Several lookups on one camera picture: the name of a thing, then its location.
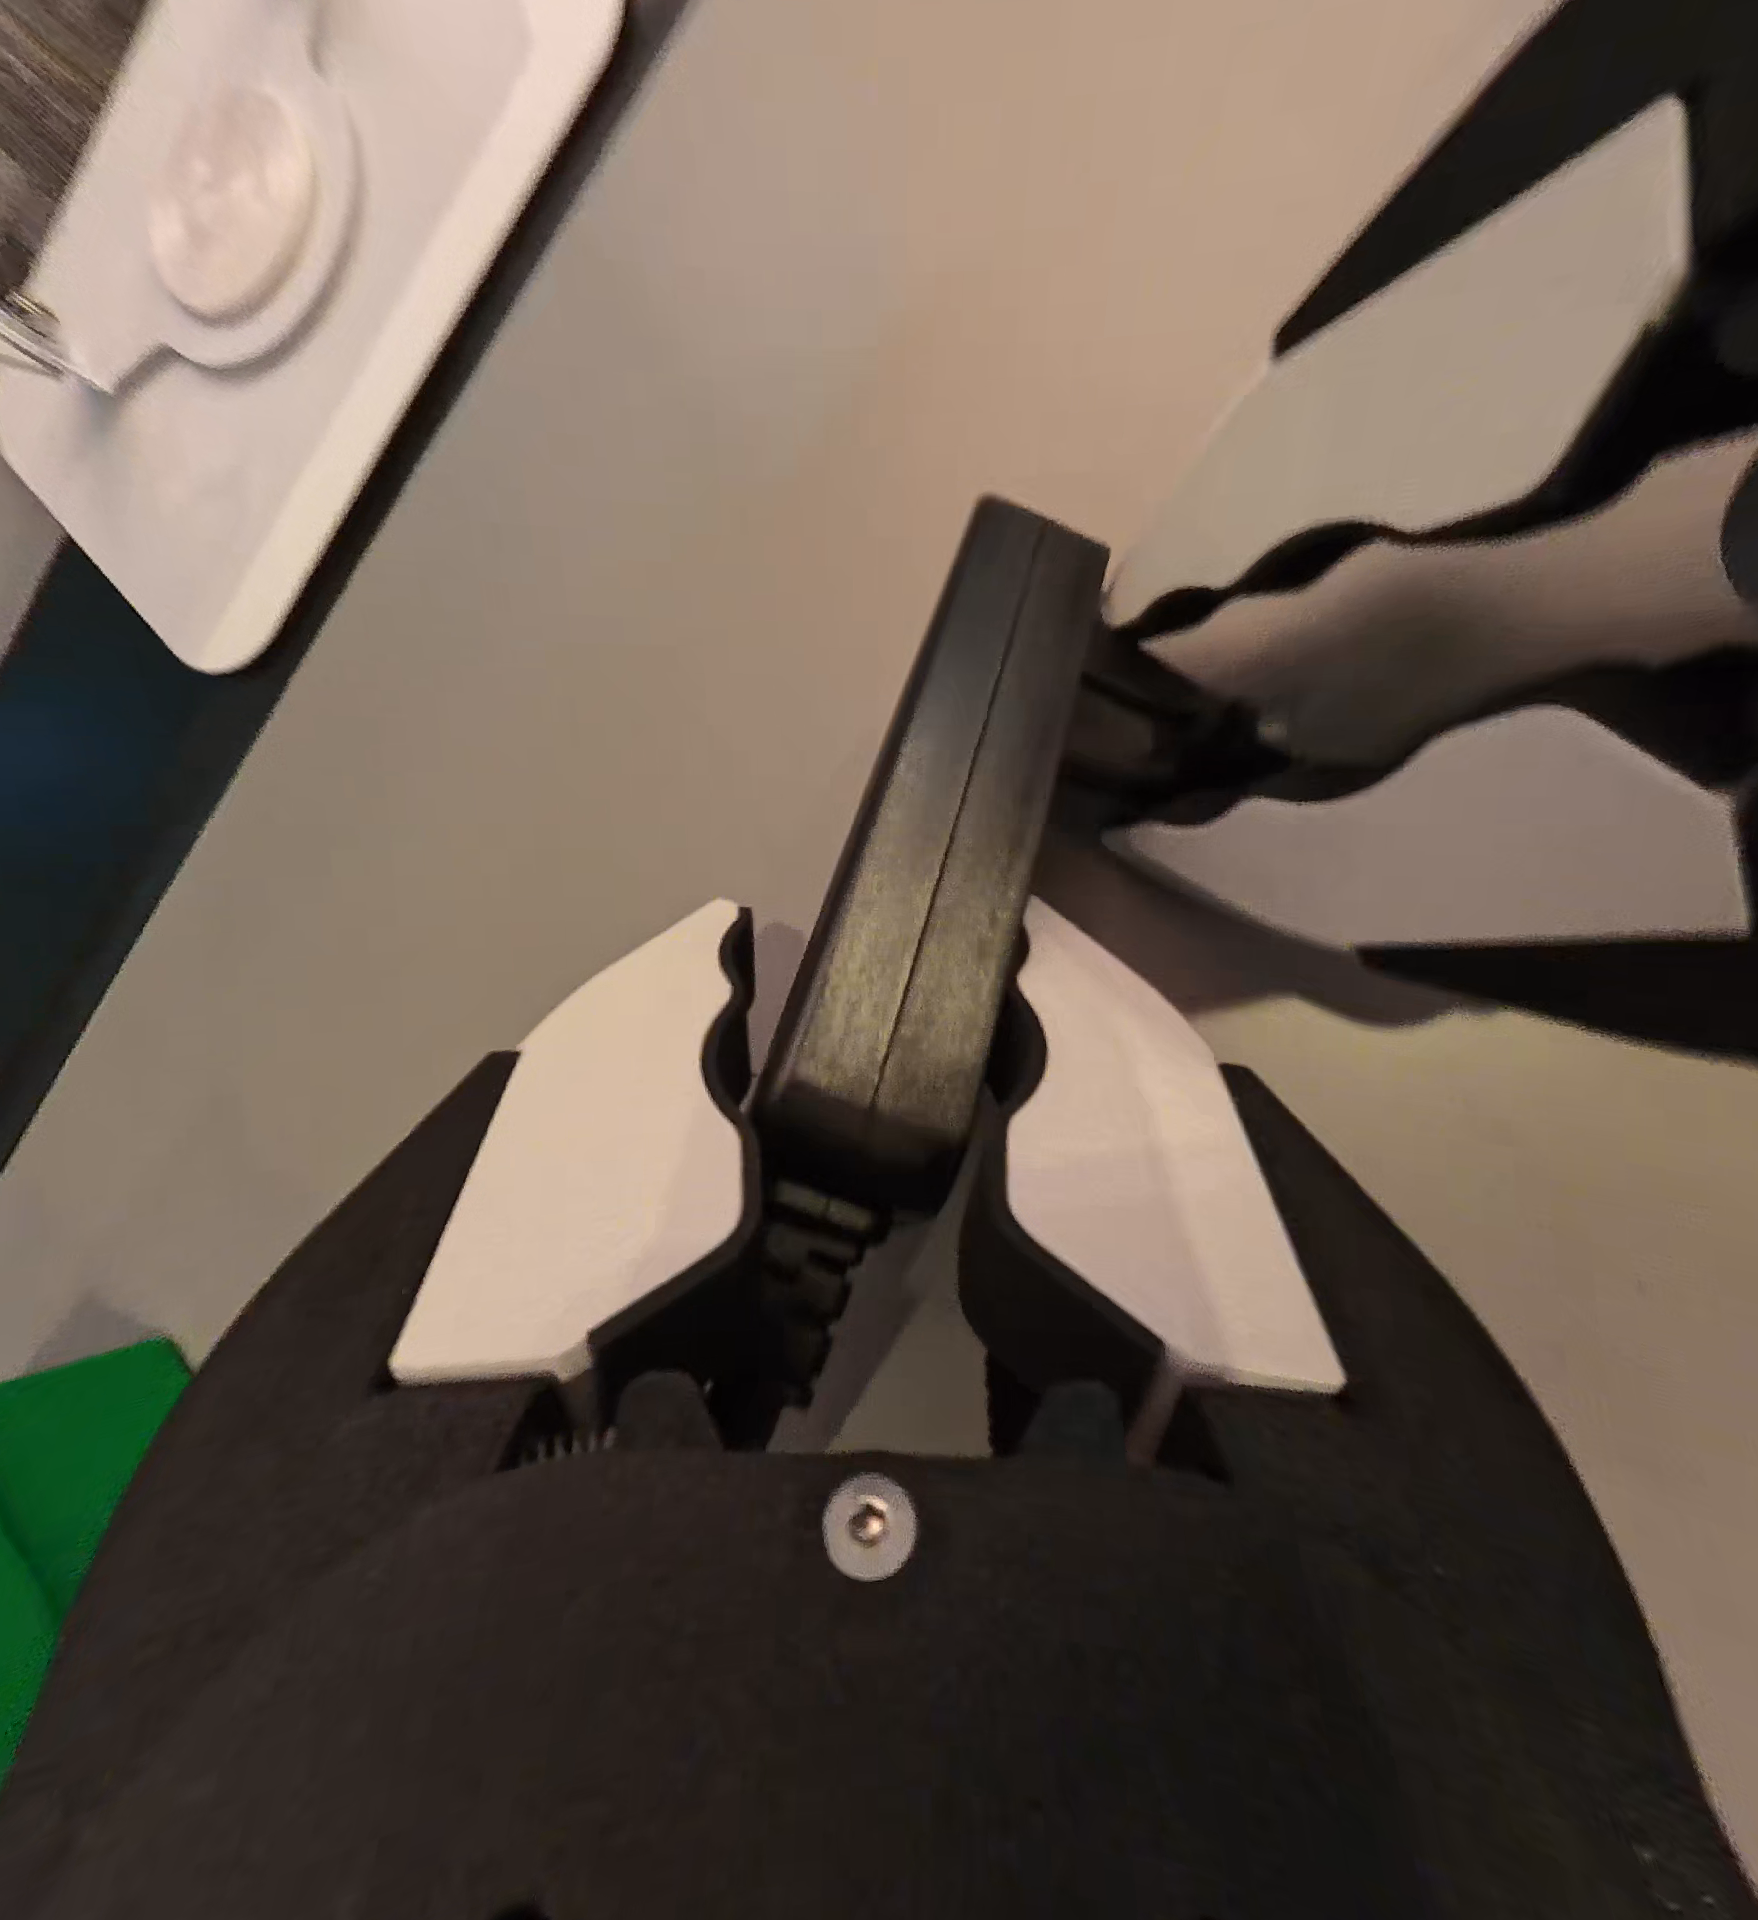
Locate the black power plug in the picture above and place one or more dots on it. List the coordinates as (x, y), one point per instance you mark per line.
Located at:
(1163, 735)

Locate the green plastic bin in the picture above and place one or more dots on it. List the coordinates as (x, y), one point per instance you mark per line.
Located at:
(9, 1502)

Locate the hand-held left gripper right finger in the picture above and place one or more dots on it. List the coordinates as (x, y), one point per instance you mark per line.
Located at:
(1163, 1201)

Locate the dark blue desk panel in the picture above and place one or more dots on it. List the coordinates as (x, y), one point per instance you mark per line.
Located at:
(9, 782)

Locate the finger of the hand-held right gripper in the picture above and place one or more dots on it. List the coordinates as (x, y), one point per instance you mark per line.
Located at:
(1494, 346)
(1494, 856)

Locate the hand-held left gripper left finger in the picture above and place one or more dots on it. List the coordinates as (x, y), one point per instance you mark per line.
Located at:
(592, 1170)

